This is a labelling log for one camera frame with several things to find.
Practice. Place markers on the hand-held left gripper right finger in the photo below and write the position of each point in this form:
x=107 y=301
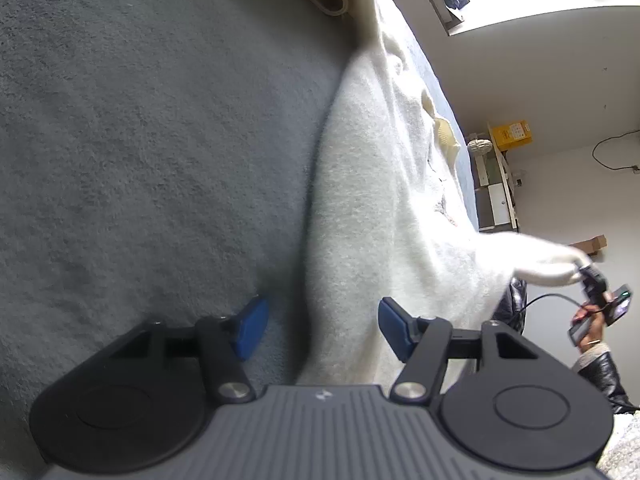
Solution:
x=395 y=327

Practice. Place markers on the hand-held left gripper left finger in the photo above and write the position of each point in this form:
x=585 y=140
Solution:
x=250 y=327

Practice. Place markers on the small cardboard box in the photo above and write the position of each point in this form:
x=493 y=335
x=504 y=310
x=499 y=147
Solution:
x=590 y=245

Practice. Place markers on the white pineapple finial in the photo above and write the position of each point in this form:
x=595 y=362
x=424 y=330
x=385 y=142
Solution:
x=479 y=147

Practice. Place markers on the cream knit sweater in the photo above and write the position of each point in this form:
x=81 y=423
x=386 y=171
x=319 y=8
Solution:
x=390 y=200

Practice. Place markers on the person's black jacket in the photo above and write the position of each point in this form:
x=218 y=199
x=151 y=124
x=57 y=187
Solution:
x=517 y=305

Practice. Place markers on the yellow box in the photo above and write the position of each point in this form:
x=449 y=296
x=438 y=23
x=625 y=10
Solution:
x=510 y=135

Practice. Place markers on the grey bed blanket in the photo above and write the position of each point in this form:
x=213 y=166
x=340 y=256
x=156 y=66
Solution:
x=150 y=160

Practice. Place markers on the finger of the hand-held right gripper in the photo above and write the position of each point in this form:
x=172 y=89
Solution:
x=592 y=277

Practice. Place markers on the person's right hand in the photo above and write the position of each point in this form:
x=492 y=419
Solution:
x=595 y=334

